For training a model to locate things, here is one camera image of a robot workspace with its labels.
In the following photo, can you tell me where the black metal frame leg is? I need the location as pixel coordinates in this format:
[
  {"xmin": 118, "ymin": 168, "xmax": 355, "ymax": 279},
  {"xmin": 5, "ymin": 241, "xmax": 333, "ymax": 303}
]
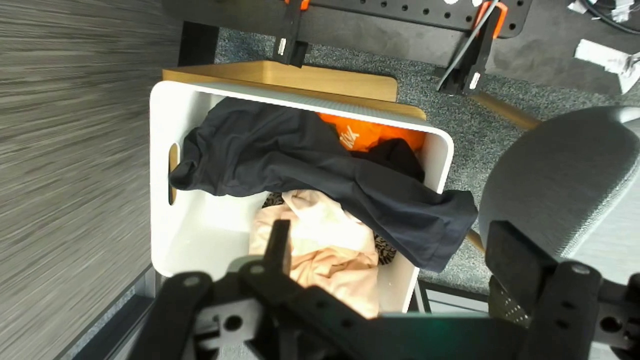
[{"xmin": 178, "ymin": 17, "xmax": 220, "ymax": 68}]

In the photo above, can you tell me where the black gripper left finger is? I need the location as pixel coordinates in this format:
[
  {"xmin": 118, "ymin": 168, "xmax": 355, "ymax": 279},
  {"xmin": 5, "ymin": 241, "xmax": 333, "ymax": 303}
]
[{"xmin": 131, "ymin": 218, "xmax": 363, "ymax": 360}]

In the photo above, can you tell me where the orange cloth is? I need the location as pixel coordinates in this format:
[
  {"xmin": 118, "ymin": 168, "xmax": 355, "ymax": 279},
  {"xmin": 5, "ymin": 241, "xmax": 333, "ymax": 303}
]
[{"xmin": 318, "ymin": 111, "xmax": 428, "ymax": 156}]

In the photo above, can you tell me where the peach cloth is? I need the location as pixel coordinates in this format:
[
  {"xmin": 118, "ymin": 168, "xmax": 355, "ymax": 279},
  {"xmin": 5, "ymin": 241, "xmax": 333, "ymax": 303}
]
[{"xmin": 249, "ymin": 187, "xmax": 384, "ymax": 319}]

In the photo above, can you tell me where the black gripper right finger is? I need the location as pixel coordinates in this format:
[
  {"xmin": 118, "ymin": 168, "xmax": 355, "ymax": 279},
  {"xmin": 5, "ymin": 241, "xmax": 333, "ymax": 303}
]
[{"xmin": 485, "ymin": 218, "xmax": 640, "ymax": 360}]

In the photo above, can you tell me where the crumpled white paper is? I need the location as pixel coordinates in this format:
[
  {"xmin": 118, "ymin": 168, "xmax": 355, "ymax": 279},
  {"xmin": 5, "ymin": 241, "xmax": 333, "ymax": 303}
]
[{"xmin": 573, "ymin": 35, "xmax": 640, "ymax": 95}]

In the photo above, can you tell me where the black clothing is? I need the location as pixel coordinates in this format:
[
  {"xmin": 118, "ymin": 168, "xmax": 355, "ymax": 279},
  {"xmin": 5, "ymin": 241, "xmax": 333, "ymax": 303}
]
[{"xmin": 170, "ymin": 97, "xmax": 481, "ymax": 273}]

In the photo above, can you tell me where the orange handled black clamp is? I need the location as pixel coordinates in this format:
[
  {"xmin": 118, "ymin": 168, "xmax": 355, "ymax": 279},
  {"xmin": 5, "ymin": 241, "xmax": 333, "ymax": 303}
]
[
  {"xmin": 436, "ymin": 0, "xmax": 512, "ymax": 95},
  {"xmin": 274, "ymin": 0, "xmax": 314, "ymax": 68}
]

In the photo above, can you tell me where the black perforated board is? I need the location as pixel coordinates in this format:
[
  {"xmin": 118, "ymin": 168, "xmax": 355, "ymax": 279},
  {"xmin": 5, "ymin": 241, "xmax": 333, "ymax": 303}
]
[{"xmin": 283, "ymin": 0, "xmax": 537, "ymax": 40}]

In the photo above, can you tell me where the grey upholstered chair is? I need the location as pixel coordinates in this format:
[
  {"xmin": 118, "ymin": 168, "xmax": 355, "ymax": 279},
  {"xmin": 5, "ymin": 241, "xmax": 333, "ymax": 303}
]
[{"xmin": 478, "ymin": 104, "xmax": 640, "ymax": 264}]

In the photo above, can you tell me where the white plastic bin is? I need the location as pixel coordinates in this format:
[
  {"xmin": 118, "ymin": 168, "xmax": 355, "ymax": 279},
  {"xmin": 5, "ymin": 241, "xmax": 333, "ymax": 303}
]
[{"xmin": 147, "ymin": 78, "xmax": 456, "ymax": 317}]

